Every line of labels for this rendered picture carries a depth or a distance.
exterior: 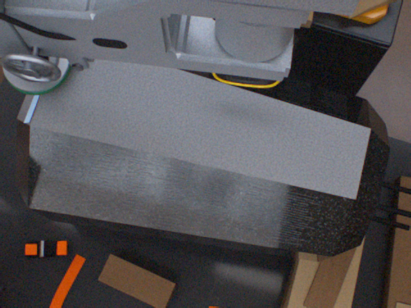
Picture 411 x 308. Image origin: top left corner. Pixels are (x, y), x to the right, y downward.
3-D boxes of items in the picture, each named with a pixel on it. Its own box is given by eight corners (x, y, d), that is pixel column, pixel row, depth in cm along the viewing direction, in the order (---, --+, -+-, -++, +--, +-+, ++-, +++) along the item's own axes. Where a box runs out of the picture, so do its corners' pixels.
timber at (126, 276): (103, 281, 239) (97, 280, 227) (115, 255, 241) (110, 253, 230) (166, 310, 235) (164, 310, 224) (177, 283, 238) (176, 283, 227)
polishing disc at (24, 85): (42, 18, 179) (41, 16, 178) (83, 63, 175) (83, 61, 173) (-10, 59, 175) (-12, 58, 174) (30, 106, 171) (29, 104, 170)
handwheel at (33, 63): (74, 53, 148) (59, 27, 133) (66, 88, 145) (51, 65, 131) (19, 47, 148) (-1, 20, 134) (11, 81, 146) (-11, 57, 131)
